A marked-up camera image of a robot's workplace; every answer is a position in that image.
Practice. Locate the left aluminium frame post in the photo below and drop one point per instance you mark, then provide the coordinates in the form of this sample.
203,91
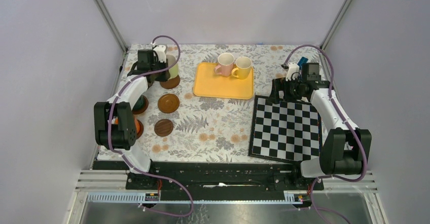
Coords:
111,25

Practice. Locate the black white chessboard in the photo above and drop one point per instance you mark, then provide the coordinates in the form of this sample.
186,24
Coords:
286,132

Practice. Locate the dark wood grain coaster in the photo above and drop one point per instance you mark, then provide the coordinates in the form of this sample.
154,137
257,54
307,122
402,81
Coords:
163,127

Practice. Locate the light green mug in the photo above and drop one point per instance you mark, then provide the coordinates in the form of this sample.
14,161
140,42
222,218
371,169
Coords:
174,70

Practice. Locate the floral tablecloth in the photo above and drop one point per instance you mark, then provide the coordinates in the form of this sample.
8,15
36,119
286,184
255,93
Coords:
212,129

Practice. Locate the aluminium frame post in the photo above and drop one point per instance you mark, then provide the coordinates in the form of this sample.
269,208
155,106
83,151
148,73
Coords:
111,25
338,19

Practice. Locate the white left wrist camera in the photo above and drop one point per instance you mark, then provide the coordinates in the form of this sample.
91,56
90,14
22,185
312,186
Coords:
160,51

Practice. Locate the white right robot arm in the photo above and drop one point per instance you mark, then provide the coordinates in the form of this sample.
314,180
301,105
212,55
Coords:
346,148

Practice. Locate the right aluminium frame post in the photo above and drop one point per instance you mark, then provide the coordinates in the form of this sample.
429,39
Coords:
338,19

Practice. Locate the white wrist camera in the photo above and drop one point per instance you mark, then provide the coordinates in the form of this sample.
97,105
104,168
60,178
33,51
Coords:
292,71
160,51

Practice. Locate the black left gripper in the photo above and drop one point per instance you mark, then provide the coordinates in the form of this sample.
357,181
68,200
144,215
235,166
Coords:
165,77

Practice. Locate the dark green mug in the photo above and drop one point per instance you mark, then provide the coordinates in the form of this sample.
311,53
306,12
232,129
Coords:
139,103

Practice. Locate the pink mug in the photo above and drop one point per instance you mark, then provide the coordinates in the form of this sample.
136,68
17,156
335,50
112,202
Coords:
225,65

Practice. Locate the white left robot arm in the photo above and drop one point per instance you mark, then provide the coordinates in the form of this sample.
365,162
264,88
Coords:
122,103

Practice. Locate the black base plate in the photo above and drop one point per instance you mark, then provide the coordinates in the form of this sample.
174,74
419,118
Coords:
221,181

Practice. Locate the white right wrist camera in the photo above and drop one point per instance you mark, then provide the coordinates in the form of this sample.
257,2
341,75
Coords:
292,71

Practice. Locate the brown coaster bottom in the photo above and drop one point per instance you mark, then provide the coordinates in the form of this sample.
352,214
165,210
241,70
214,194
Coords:
139,128

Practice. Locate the orange mug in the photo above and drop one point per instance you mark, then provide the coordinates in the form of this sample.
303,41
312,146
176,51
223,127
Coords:
126,128

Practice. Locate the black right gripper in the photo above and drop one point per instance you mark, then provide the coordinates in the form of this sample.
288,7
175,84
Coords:
281,84

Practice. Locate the yellow mug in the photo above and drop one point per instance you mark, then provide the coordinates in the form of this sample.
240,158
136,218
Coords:
242,69

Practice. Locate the brown coaster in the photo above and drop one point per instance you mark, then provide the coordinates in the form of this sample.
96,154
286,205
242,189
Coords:
144,107
171,83
139,128
168,103

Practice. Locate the yellow plastic tray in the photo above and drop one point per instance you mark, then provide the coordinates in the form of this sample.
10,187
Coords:
209,84

